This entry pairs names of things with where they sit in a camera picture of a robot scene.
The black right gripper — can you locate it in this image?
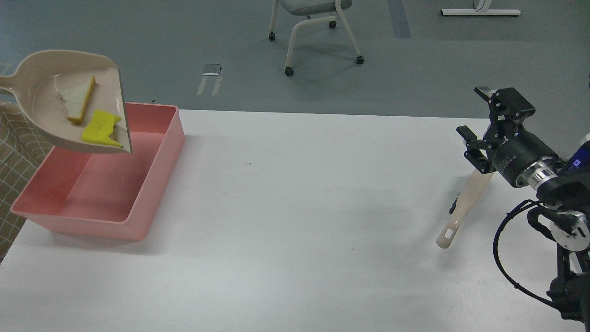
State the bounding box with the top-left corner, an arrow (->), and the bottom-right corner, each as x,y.
456,85 -> 558,188

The beige hand brush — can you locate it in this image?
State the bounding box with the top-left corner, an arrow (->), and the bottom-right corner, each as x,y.
436,170 -> 493,249

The yellow sponge piece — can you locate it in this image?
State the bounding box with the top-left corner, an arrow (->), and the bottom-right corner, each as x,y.
81,109 -> 124,148

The beige plastic dustpan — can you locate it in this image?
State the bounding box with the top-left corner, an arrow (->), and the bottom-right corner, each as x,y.
1,50 -> 132,154

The slice of bread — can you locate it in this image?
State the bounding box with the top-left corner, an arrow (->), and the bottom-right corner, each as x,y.
57,75 -> 96,125

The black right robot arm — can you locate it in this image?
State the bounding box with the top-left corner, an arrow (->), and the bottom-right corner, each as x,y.
449,86 -> 590,331

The pink plastic bin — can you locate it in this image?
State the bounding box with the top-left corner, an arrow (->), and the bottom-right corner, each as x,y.
10,102 -> 185,240

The white table leg base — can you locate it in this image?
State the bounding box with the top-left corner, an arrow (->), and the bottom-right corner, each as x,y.
440,0 -> 522,17

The white rolling chair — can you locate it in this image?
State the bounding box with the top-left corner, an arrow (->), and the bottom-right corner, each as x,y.
268,0 -> 365,77

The silver floor socket plate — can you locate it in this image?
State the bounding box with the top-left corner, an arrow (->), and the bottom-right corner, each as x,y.
201,64 -> 223,76

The beige checkered cloth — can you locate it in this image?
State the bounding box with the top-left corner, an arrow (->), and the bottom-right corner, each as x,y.
0,101 -> 52,260

